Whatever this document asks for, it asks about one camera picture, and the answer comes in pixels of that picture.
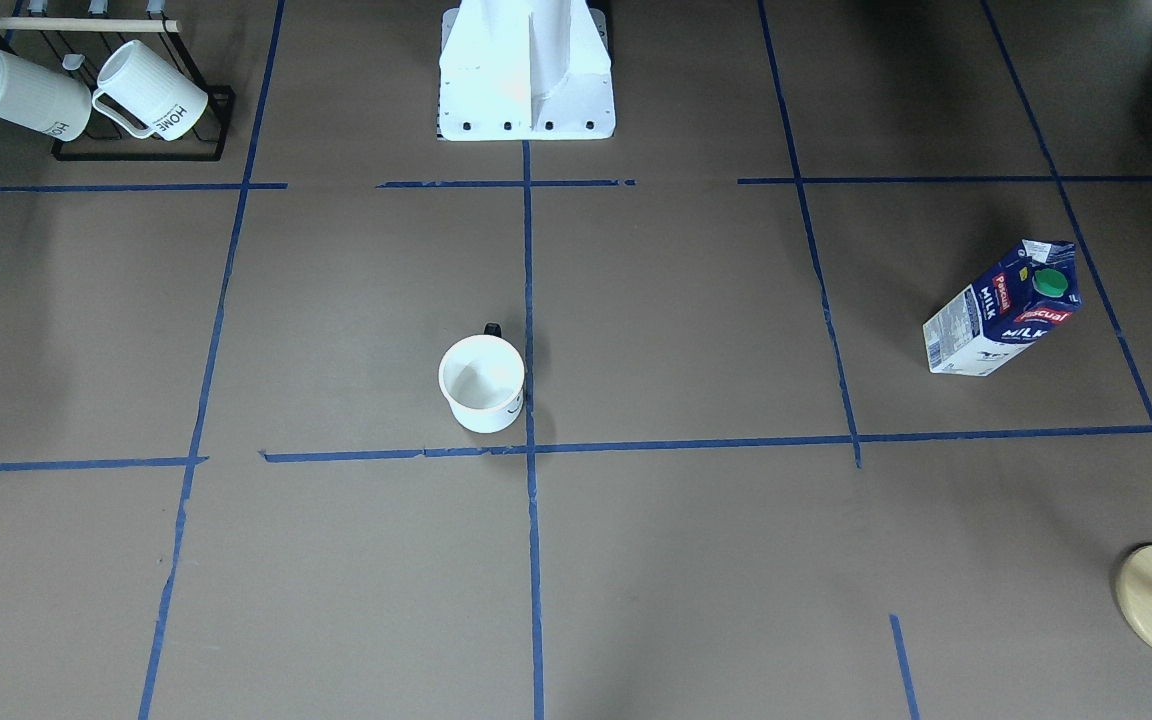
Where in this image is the white smiley face mug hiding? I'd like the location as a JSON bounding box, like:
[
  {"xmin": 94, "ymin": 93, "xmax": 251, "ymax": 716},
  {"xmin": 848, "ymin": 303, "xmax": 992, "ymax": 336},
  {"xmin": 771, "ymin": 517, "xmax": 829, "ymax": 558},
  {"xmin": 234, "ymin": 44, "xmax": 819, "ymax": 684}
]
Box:
[{"xmin": 435, "ymin": 323, "xmax": 526, "ymax": 434}]

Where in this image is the blue white milk carton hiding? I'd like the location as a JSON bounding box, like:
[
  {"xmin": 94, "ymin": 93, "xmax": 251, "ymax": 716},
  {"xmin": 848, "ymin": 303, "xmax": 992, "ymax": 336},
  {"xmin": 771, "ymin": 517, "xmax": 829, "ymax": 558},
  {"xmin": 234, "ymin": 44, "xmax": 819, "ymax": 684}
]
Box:
[{"xmin": 922, "ymin": 240, "xmax": 1082, "ymax": 377}]

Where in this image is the white ribbed cup on rack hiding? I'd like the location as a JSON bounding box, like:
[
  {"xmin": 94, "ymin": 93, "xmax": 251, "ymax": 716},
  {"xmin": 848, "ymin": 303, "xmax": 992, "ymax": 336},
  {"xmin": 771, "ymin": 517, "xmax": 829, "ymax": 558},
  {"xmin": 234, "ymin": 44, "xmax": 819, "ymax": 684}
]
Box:
[{"xmin": 91, "ymin": 40, "xmax": 209, "ymax": 141}]

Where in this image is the wooden rod on rack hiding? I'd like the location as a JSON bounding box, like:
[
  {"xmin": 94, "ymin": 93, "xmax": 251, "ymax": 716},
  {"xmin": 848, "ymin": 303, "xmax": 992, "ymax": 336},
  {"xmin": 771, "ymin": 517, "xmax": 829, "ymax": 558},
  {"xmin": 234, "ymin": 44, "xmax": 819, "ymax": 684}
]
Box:
[{"xmin": 0, "ymin": 17, "xmax": 180, "ymax": 35}]

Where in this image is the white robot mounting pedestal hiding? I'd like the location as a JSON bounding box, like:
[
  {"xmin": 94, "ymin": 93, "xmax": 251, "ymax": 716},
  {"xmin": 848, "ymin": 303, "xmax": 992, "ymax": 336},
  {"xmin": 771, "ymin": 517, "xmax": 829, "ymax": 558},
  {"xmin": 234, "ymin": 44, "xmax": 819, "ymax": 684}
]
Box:
[{"xmin": 435, "ymin": 1, "xmax": 617, "ymax": 142}]

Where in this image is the black wire cup rack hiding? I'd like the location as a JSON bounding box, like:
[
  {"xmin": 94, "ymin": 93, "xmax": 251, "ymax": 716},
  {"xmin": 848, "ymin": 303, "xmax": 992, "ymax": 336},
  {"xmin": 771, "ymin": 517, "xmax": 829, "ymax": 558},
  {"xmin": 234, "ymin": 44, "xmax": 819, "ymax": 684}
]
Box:
[{"xmin": 0, "ymin": 1, "xmax": 236, "ymax": 161}]

